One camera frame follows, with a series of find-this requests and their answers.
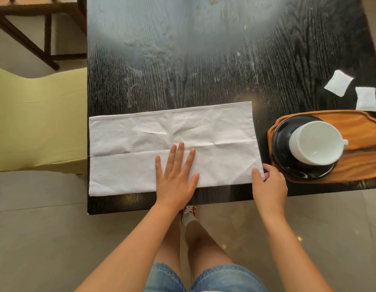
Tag white cloth napkin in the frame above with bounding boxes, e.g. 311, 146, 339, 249
88, 101, 265, 197

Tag person's left hand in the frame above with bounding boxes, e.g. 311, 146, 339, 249
155, 142, 200, 208

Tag blue denim shorts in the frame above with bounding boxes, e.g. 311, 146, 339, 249
143, 262, 268, 292

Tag person's right leg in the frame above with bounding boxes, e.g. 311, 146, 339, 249
185, 221, 235, 275

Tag person's leg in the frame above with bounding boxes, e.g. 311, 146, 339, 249
153, 215, 183, 272
185, 221, 235, 275

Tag dark brown wooden chair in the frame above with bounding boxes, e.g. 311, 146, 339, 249
0, 0, 87, 71

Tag pale green upholstered chair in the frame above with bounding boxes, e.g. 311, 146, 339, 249
0, 65, 88, 175

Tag white sock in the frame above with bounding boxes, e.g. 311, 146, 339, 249
181, 213, 198, 227

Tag white ceramic cup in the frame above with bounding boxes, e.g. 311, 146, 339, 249
289, 120, 349, 166

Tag person's left forearm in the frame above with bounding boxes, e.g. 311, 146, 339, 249
75, 202, 189, 292

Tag black saucer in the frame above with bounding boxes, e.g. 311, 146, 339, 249
271, 115, 338, 180

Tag person's right hand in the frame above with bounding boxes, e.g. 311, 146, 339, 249
251, 163, 288, 214

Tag person's right forearm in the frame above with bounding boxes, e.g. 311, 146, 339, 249
257, 198, 334, 292

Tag wooden serving tray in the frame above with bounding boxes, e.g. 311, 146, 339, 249
267, 109, 376, 184

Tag person's left leg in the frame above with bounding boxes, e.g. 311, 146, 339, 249
153, 215, 183, 272

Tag white paper sachet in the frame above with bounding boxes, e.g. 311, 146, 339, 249
355, 86, 376, 112
324, 69, 354, 97

